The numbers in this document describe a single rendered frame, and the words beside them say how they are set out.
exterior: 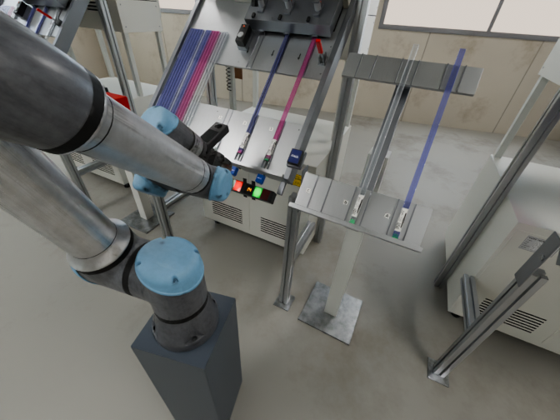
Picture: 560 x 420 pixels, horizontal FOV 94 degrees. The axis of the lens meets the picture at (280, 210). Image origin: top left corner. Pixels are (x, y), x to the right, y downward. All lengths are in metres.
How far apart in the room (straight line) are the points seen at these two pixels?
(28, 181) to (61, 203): 0.05
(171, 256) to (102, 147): 0.26
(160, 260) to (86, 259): 0.12
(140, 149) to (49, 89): 0.12
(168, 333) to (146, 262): 0.18
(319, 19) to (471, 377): 1.51
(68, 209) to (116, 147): 0.17
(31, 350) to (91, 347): 0.23
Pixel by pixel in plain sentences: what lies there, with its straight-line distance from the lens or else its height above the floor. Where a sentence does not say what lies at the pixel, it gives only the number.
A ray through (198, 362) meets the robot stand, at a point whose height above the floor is 0.55.
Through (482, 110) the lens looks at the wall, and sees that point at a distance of 4.55.
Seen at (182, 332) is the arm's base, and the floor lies 0.61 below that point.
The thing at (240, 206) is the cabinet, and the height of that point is 0.25.
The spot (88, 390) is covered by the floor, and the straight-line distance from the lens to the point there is 1.38.
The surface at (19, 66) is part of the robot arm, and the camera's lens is 0.30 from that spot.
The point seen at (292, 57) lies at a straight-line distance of 1.12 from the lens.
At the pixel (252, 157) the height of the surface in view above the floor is 0.74.
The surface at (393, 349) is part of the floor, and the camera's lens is 1.40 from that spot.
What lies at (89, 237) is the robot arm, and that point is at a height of 0.84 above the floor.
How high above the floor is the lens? 1.16
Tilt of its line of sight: 37 degrees down
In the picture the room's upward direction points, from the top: 4 degrees clockwise
